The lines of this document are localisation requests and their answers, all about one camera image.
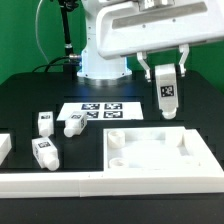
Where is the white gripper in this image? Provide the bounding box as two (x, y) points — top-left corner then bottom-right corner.
(96, 0), (224, 82)

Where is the white square tabletop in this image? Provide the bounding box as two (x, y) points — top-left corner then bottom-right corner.
(103, 126), (223, 175)

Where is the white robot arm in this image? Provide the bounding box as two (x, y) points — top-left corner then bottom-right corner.
(79, 0), (224, 80)

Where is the white sheet with markers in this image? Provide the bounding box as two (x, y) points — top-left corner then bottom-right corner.
(57, 102), (143, 121)

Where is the white U-shaped fence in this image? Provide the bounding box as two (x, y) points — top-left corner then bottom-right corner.
(0, 129), (224, 200)

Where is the white block at left edge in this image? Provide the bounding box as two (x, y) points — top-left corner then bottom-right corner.
(0, 133), (12, 165)

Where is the black camera stand pole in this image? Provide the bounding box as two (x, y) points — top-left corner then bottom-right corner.
(57, 0), (79, 73)

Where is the black cable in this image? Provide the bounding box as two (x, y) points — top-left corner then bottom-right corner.
(32, 55), (82, 73)

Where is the grey cable loop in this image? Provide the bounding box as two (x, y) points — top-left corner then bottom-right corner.
(34, 0), (51, 64)

